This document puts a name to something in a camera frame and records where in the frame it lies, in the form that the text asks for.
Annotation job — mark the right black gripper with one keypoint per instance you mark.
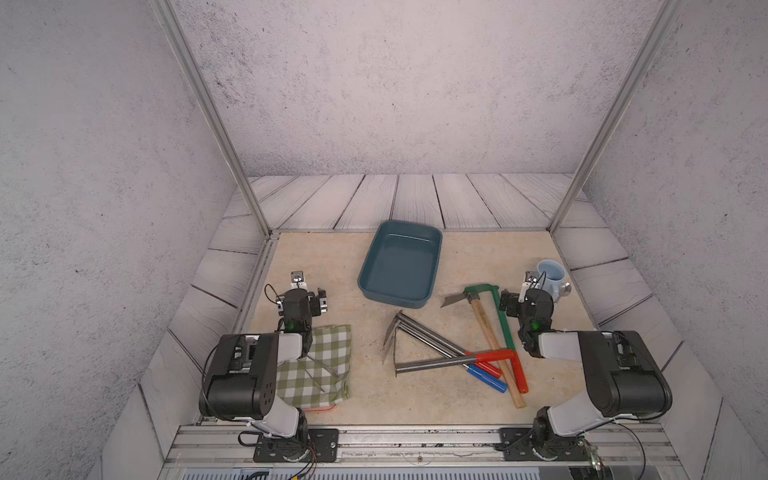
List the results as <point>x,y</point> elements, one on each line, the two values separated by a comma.
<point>514,299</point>

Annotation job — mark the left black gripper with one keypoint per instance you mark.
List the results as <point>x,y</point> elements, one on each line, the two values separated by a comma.
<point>315,307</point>

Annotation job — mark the wooden handle hoe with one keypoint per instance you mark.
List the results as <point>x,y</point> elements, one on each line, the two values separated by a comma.
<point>485,326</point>

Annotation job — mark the green hoe red grip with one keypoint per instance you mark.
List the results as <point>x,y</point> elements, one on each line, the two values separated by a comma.
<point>516,365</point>

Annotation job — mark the grey hoe red grip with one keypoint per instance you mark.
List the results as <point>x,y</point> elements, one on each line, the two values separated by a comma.
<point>482,357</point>
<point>401,317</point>

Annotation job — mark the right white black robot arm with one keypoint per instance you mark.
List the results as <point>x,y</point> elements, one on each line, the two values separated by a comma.
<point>622,380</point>

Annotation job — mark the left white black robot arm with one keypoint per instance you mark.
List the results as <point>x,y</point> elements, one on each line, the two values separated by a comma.
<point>239,378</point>

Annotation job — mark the chrome hoe blue grip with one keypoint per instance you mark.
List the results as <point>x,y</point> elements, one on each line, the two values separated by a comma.
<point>491,379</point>

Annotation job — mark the teal plastic storage box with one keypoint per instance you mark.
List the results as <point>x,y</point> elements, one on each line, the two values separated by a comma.
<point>401,265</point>

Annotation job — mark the light blue mug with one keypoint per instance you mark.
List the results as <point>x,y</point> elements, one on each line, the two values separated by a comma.
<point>553,279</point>

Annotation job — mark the green white checkered cloth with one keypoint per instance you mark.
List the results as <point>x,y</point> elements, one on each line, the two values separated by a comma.
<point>320,379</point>

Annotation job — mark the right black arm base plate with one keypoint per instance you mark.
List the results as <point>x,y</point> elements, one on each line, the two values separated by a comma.
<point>523,444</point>

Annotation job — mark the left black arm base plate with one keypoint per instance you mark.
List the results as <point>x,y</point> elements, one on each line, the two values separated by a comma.
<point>320,445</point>

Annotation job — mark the aluminium front rail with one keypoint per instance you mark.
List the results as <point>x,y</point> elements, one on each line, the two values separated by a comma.
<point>615,451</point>

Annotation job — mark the left aluminium frame post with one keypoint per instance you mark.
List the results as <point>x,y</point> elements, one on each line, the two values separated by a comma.
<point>190,69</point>

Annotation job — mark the aluminium frame post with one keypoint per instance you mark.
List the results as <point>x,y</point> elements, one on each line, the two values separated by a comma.
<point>665,19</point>
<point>190,69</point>

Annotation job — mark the right aluminium frame post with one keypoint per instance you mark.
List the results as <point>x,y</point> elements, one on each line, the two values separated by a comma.
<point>665,19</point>

